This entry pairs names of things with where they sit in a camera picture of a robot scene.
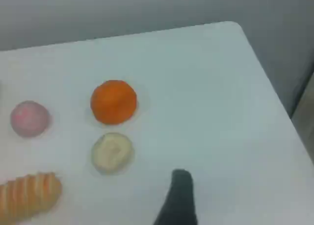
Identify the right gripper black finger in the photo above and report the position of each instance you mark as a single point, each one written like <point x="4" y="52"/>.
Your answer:
<point x="179" y="200"/>

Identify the pink peach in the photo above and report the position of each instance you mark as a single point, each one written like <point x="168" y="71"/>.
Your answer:
<point x="29" y="119"/>

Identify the white round bun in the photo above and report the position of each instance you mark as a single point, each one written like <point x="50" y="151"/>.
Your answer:
<point x="112" y="152"/>

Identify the orange tangerine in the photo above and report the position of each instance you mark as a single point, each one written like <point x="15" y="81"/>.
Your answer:
<point x="113" y="102"/>

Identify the orange striped bread loaf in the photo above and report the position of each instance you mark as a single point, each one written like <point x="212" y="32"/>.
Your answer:
<point x="27" y="195"/>

